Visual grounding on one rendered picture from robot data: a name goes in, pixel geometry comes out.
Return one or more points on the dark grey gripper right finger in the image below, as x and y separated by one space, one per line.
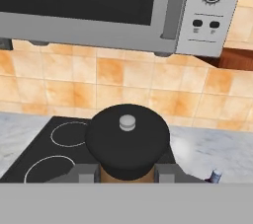
167 172

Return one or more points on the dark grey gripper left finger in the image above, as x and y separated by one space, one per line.
86 172

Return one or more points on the brown wooden cabinet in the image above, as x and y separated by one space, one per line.
235 58

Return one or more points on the tan pot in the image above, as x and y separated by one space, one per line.
126 178

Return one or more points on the black hob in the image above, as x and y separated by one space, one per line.
49 149

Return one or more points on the black pot lid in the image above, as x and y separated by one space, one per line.
128 149

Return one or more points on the silver microwave oven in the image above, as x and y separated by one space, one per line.
99 7

